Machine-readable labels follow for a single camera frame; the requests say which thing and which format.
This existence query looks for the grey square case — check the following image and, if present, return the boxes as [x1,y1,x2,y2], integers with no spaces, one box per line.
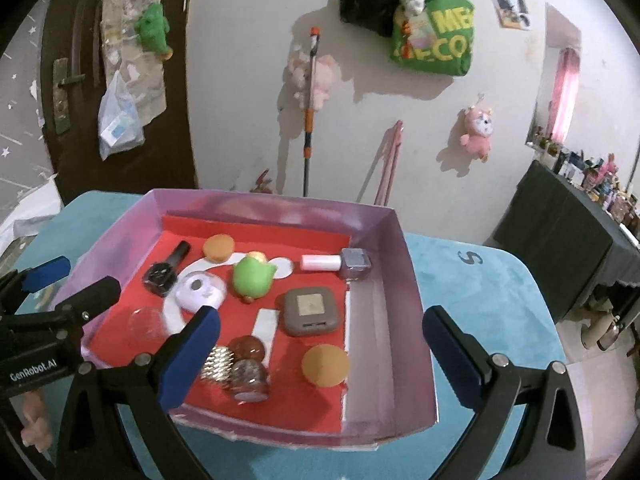
[277,287,338,338]

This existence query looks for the black wrist watch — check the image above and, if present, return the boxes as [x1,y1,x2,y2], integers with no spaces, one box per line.
[144,241,192,297]

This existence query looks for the wall mirror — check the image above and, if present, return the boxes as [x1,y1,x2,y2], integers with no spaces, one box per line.
[525,2,583,148]

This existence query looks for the green tote bag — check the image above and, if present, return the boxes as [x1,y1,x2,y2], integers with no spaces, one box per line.
[390,0,475,78]

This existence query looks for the orange round disc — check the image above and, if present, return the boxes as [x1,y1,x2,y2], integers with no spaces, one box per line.
[202,234,235,262]
[301,344,350,387]

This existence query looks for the white plastic sheet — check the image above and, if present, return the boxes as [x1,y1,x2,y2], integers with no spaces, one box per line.
[0,172,63,251]

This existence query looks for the dark wooden door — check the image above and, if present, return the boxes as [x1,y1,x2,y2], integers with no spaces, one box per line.
[40,0,196,206]

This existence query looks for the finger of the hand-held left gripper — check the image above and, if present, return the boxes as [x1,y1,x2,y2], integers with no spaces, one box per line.
[0,276,122,341]
[0,256,71,313]

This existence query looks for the brown jar with red lid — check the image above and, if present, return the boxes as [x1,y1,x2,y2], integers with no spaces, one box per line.
[227,336,272,403]

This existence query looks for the green plush dinosaur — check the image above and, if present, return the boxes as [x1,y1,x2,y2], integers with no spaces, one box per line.
[136,2,175,58]

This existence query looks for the pink plush bear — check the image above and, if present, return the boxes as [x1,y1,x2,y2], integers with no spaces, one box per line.
[286,54,337,110]

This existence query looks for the translucent plastic bag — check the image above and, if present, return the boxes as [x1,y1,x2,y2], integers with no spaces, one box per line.
[98,71,146,161]

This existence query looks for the dark cloth covered table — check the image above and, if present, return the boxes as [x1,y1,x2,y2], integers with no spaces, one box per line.
[492,160,640,321]

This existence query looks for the gold magnetic ball cube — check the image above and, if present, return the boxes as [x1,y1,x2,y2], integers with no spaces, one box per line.
[200,346,236,385]

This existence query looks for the pink poles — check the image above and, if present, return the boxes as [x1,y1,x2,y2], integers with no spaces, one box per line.
[375,120,405,206]

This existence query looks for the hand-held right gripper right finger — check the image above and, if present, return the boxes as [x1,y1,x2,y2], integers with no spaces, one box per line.
[422,305,587,480]

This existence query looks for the grey star print curtain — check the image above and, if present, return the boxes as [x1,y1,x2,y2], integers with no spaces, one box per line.
[0,15,61,196]

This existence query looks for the clear hanging organizer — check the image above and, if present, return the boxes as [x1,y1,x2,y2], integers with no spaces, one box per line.
[97,0,168,126]

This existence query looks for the white rounded earbud case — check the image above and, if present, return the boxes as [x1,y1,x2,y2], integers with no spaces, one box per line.
[175,270,227,312]

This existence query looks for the mop handle orange grips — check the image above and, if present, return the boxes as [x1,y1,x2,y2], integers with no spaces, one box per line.
[301,26,321,197]

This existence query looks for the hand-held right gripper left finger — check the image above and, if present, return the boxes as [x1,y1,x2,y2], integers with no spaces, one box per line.
[52,305,221,480]

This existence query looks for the purple cardboard box red bottom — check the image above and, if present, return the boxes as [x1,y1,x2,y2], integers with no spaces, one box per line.
[52,189,438,448]

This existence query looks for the wall photo print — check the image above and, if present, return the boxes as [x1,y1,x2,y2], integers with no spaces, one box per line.
[484,0,532,31]

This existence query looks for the clear glass cup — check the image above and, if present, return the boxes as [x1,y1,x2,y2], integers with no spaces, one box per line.
[129,306,166,348]

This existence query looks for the row of cosmetics bottles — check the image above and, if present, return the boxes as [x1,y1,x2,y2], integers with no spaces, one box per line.
[532,127,640,241]

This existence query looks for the metal door handle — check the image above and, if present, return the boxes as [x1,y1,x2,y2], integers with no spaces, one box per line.
[52,57,86,135]

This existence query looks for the pink plush with horns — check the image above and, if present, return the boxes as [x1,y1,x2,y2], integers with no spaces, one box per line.
[459,105,496,163]

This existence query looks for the nail polish bottle pink cap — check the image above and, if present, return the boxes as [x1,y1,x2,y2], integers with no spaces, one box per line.
[300,247,372,281]

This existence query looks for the pink plush toy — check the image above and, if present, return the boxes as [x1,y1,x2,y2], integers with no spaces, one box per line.
[22,392,53,453]

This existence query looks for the green frog toy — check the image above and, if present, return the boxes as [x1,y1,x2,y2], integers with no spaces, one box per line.
[232,252,278,305]

